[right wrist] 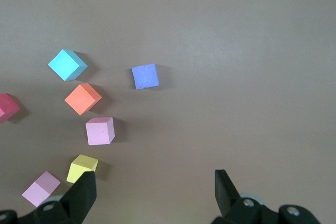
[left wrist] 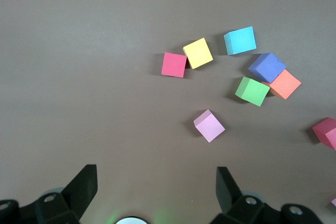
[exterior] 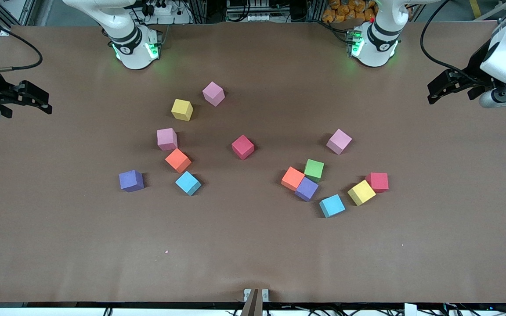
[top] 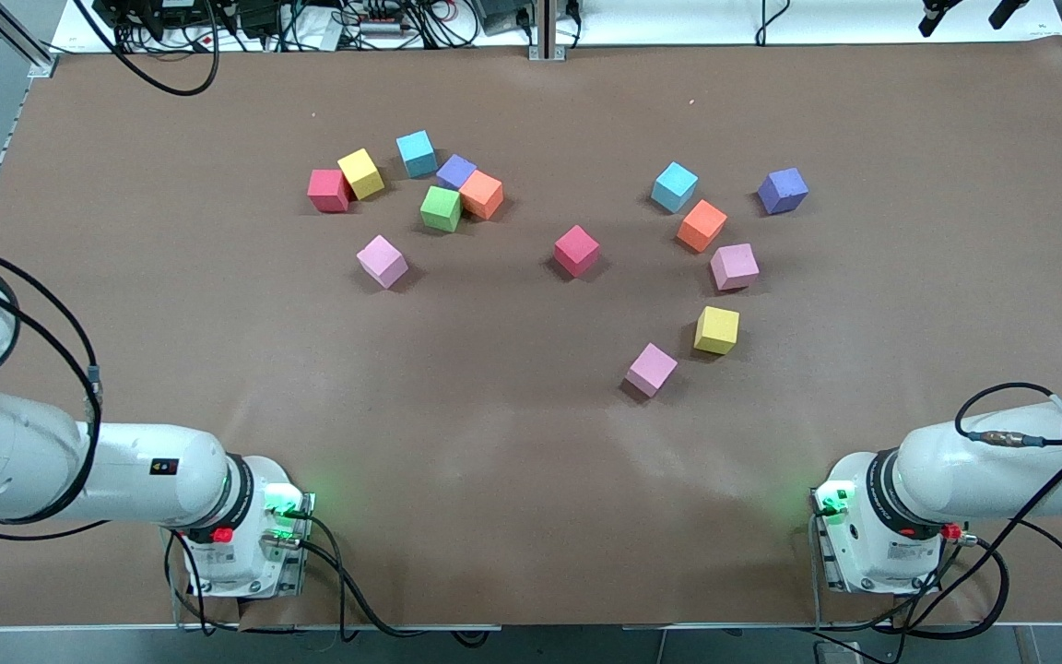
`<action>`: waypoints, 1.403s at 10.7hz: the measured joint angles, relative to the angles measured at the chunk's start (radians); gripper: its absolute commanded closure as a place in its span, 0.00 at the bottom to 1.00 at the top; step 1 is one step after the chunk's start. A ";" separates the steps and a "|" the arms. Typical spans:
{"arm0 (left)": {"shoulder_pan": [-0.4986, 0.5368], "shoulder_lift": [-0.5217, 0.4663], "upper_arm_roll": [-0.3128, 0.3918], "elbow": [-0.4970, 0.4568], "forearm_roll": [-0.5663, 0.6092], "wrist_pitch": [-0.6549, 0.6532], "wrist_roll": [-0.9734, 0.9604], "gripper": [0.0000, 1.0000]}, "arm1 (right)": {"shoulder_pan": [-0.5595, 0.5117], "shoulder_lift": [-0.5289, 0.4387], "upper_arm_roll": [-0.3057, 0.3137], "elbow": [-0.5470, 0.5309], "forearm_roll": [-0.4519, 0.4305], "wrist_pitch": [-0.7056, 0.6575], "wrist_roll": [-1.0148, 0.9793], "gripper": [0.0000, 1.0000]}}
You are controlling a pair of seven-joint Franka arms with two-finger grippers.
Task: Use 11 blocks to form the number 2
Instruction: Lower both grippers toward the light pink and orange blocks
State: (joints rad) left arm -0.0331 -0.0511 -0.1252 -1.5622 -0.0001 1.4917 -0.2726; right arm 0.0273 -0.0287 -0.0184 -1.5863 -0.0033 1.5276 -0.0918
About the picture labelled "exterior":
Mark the lilac foam cube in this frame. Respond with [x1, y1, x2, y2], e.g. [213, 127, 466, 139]
[202, 81, 226, 107]
[326, 128, 353, 155]

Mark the green foam cube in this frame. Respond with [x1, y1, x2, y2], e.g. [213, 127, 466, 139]
[304, 159, 325, 183]

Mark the orange foam cube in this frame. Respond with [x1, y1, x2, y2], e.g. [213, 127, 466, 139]
[165, 148, 192, 174]
[281, 166, 306, 192]

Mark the purple foam cube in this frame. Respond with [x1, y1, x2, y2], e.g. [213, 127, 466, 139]
[295, 177, 319, 202]
[119, 169, 145, 193]

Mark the blue foam cube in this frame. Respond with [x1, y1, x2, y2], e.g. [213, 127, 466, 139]
[319, 194, 346, 219]
[175, 171, 202, 196]

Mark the red foam cube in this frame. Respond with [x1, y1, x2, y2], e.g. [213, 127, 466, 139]
[365, 172, 389, 194]
[231, 134, 255, 160]

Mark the pile of orange objects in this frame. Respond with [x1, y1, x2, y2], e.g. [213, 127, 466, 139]
[322, 0, 376, 23]

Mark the yellow foam cube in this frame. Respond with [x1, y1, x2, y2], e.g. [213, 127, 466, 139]
[347, 180, 376, 207]
[171, 99, 194, 122]

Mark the pink foam cube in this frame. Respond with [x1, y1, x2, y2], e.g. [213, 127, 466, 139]
[156, 128, 178, 151]

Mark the white power strip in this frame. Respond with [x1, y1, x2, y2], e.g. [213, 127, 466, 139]
[141, 0, 192, 25]

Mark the black electronics unit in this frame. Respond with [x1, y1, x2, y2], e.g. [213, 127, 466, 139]
[226, 0, 282, 22]

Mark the brown table cover sheet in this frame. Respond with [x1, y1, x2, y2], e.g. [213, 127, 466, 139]
[0, 20, 506, 304]

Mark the aluminium frame post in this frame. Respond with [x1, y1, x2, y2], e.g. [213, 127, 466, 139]
[0, 0, 38, 36]
[477, 0, 506, 22]

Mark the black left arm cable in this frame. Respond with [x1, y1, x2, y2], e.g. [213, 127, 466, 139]
[420, 0, 499, 86]

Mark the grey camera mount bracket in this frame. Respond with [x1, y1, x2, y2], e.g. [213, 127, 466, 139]
[243, 288, 270, 316]

